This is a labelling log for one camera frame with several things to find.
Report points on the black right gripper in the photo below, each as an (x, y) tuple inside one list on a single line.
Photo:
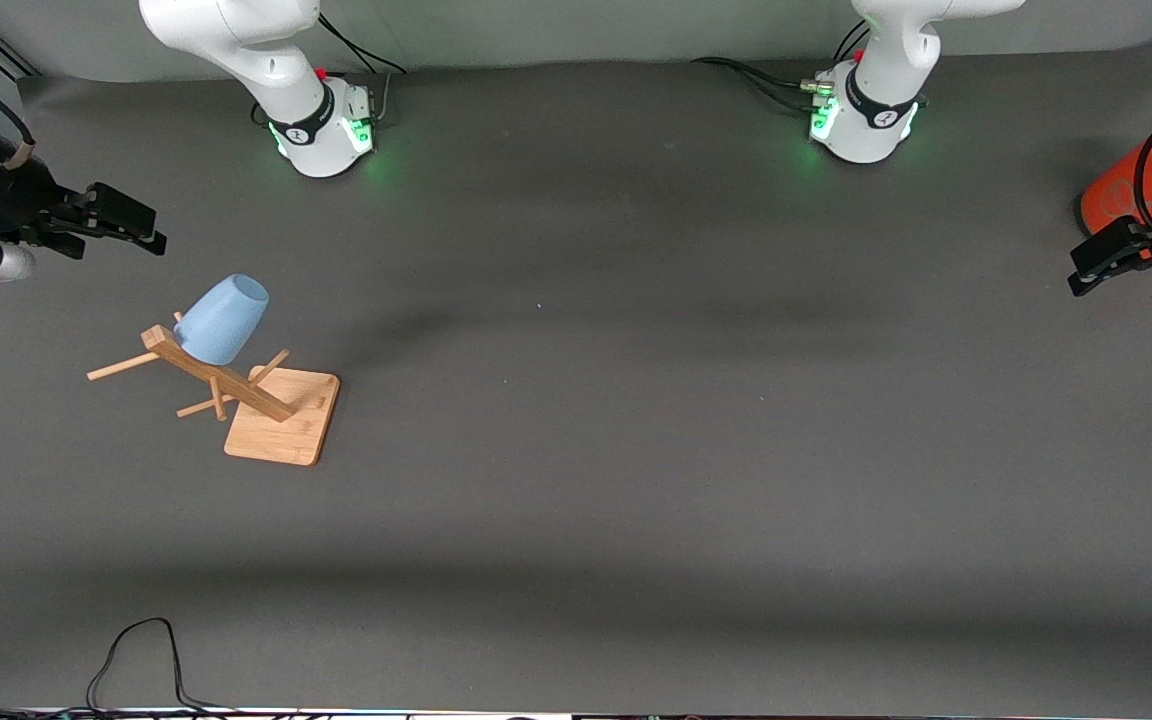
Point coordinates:
[(18, 197)]

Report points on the light blue plastic cup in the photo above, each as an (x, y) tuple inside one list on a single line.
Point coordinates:
[(221, 320)]

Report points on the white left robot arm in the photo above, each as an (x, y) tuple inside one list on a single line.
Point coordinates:
[(881, 90)]

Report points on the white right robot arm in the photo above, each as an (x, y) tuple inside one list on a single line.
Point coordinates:
[(266, 60)]

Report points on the wooden cup rack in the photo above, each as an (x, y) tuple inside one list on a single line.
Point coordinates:
[(281, 425)]

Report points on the orange cylindrical can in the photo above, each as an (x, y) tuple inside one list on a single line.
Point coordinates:
[(1111, 195)]

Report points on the dark grey table mat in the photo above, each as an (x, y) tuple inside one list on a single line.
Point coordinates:
[(636, 450)]

